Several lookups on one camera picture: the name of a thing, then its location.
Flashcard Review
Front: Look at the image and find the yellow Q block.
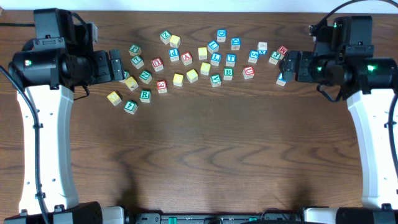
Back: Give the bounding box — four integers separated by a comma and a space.
187, 69, 198, 83

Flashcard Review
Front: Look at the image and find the blue 2 block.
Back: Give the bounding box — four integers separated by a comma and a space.
276, 73, 287, 86

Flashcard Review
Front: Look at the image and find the yellow O block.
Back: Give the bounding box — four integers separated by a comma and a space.
200, 62, 211, 75
173, 73, 184, 86

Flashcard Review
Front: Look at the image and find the blue L block lower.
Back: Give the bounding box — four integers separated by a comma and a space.
210, 52, 221, 66

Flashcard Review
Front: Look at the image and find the blue l block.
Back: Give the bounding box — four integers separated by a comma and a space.
210, 52, 221, 66
207, 40, 220, 54

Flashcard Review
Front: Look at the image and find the red U block left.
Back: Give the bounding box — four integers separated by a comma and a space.
151, 57, 164, 72

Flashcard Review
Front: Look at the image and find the blue d block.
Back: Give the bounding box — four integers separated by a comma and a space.
216, 29, 226, 42
231, 37, 241, 50

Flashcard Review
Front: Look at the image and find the yellow block beside Z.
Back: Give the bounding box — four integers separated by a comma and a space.
169, 35, 181, 49

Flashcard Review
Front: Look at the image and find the red U block right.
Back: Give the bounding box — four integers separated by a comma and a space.
243, 66, 255, 80

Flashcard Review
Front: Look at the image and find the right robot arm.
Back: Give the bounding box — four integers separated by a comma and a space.
279, 16, 397, 223

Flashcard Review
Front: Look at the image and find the green 7 block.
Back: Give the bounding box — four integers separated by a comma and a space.
131, 55, 144, 69

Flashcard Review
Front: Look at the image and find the green J block right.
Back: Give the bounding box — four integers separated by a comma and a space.
269, 51, 282, 65

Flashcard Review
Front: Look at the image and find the red A block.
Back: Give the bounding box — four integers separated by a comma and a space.
181, 52, 193, 66

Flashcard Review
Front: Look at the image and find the green R block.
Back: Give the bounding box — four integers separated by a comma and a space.
140, 90, 152, 103

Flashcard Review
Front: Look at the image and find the yellow S block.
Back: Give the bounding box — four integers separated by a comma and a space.
198, 47, 208, 60

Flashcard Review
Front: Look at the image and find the red M block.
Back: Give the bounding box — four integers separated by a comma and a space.
277, 45, 289, 60

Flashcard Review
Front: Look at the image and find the green v block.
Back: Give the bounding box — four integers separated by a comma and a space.
119, 71, 130, 83
210, 73, 222, 87

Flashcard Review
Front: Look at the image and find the blue P block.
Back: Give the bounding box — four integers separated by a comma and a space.
169, 49, 180, 62

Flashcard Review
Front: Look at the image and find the green V block left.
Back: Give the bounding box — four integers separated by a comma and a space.
119, 71, 130, 83

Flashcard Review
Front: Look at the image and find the blue 5 block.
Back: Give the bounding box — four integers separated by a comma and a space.
248, 50, 259, 63

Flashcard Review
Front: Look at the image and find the blue L block upper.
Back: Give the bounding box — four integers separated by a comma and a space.
207, 40, 220, 54

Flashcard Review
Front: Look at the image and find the blue D block top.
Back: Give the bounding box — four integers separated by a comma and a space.
216, 29, 226, 42

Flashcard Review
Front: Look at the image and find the green B block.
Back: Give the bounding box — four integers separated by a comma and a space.
223, 67, 234, 80

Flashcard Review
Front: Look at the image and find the blue X block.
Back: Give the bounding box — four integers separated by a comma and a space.
257, 42, 267, 55

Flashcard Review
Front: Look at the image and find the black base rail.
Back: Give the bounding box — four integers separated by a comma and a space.
124, 208, 304, 224

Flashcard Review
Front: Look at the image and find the red E block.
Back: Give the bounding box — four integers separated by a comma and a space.
157, 80, 167, 94

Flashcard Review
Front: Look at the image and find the red u block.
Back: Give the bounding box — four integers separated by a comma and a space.
151, 57, 164, 72
243, 66, 255, 80

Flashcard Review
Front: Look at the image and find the green J block left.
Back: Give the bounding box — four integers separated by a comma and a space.
129, 44, 142, 57

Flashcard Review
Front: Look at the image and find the blue D block right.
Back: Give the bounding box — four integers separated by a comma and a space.
231, 37, 241, 50

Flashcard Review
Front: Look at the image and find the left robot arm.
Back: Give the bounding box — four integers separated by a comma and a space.
2, 8, 131, 223

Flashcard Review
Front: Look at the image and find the yellow K block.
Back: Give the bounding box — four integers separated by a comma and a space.
124, 77, 139, 91

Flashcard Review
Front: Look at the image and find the green j block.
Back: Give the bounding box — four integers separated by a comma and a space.
269, 51, 282, 65
129, 44, 142, 57

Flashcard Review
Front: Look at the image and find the green Z block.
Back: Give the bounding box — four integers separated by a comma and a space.
160, 30, 172, 45

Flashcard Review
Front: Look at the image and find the blue T block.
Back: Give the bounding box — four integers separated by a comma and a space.
226, 54, 236, 67

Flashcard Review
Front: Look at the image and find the yellow G block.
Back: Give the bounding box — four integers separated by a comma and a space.
107, 91, 122, 106

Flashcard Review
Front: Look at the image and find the green V block right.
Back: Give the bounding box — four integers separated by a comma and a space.
210, 73, 222, 87

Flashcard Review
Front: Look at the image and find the green N block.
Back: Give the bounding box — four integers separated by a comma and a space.
139, 70, 152, 84

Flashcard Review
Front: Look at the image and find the green 4 block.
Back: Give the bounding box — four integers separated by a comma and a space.
124, 101, 138, 114

